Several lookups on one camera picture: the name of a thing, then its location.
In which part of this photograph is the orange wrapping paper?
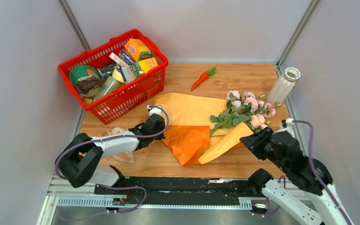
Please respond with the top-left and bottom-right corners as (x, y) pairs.
(154, 93), (253, 166)

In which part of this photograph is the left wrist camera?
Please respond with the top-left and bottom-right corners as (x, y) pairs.
(147, 105), (162, 117)

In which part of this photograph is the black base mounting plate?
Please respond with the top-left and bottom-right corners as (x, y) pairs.
(94, 177), (263, 206)

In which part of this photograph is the dark snack packet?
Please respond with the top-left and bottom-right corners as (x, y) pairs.
(97, 62), (118, 78)

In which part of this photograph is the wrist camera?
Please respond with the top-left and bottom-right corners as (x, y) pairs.
(147, 105), (162, 117)
(279, 118), (295, 138)

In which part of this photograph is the green scrub sponge box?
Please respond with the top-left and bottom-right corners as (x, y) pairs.
(119, 62), (144, 84)

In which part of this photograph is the white ribbed ceramic vase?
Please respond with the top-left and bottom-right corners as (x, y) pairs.
(266, 67), (301, 105)

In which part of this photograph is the aluminium rail frame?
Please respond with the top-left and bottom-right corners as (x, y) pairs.
(38, 177), (297, 225)

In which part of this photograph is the orange toy carrot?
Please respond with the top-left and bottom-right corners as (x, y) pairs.
(190, 67), (217, 91)

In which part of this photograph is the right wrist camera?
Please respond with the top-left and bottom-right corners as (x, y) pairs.
(279, 118), (295, 138)

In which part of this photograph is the green cylinder bottle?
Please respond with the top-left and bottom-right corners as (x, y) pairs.
(93, 75), (123, 102)

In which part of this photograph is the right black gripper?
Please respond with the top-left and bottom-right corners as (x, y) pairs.
(238, 126), (287, 172)

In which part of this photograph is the red plastic shopping basket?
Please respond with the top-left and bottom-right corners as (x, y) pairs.
(58, 29), (169, 124)

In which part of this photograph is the brown crumpled bag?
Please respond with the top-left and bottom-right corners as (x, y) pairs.
(75, 76), (105, 97)

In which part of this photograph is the green round package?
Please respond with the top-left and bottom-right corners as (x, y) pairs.
(69, 65), (103, 85)

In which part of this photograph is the orange green box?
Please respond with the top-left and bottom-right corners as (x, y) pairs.
(125, 38), (153, 61)

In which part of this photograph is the white red small box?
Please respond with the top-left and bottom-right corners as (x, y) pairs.
(109, 52), (129, 68)

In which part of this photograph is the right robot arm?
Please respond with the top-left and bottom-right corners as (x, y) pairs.
(240, 127), (353, 225)

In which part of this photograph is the pink flower bouquet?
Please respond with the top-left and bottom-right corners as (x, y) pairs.
(210, 90), (282, 137)

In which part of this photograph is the cream ribbon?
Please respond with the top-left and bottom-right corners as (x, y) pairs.
(107, 127), (138, 164)

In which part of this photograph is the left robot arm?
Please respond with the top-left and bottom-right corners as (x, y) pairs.
(54, 112), (169, 195)

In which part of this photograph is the yellow sponge pack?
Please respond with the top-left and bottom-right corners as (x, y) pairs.
(137, 57), (158, 74)

